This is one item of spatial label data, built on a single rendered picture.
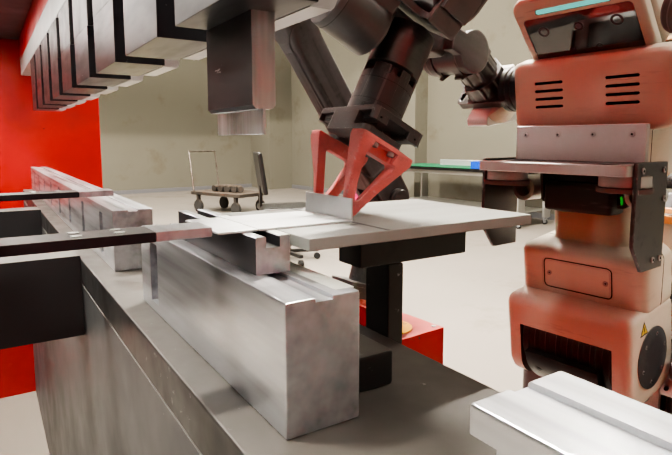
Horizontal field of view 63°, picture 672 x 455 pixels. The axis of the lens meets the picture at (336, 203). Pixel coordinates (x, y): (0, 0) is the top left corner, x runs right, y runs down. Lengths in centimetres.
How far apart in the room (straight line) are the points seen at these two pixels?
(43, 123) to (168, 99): 964
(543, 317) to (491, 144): 758
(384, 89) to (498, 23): 816
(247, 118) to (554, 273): 71
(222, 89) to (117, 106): 1135
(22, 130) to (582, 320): 222
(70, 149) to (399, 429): 233
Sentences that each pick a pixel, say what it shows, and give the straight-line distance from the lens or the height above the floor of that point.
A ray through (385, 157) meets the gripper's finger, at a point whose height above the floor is 106.
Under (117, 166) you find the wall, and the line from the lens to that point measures 1182.
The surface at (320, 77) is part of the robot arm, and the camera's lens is 84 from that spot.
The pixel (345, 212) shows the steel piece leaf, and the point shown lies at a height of 101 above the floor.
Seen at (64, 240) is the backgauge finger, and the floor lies 100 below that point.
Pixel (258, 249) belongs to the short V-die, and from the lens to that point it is 43.
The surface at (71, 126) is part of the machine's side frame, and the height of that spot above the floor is 114.
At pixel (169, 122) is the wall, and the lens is 1216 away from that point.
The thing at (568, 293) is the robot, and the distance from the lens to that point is 105.
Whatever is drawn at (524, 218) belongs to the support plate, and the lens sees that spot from 59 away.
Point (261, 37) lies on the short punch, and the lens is 45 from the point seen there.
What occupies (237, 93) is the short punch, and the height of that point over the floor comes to 111.
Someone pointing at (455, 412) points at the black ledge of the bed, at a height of 87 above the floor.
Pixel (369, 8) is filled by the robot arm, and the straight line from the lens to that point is 54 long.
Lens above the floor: 107
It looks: 6 degrees down
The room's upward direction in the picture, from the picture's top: straight up
